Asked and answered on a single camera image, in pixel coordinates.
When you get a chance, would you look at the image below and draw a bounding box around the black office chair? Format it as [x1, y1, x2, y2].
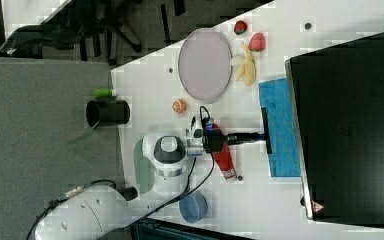
[0, 0, 188, 63]

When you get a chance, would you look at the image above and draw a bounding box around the pink green fruit toy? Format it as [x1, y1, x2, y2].
[249, 33, 266, 52]

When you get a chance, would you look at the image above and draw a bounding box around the black round utensil holder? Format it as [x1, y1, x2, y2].
[86, 100, 130, 128]

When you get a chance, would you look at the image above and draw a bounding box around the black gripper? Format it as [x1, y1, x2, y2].
[203, 127, 264, 153]

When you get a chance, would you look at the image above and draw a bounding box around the plush peeled banana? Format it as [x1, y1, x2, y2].
[230, 43, 256, 87]

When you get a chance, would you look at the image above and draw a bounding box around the blue cup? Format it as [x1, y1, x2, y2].
[179, 191, 208, 223]

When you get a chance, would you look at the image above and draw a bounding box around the red strawberry toy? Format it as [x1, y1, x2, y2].
[233, 20, 248, 35]

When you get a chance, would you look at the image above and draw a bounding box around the silver black toaster oven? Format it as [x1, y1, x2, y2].
[258, 29, 384, 231]

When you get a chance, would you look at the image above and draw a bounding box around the lavender round plate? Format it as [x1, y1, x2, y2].
[178, 28, 232, 103]

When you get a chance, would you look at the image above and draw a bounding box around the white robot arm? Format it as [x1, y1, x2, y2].
[32, 127, 266, 240]

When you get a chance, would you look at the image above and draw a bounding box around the orange slice toy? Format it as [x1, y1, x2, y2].
[172, 98, 187, 114]

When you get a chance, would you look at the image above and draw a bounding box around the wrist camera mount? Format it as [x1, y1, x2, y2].
[190, 115, 203, 139]

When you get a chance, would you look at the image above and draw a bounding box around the green perforated colander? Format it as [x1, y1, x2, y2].
[133, 139, 155, 194]

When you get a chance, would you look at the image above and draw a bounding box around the red ketchup bottle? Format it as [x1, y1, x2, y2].
[211, 123, 237, 183]

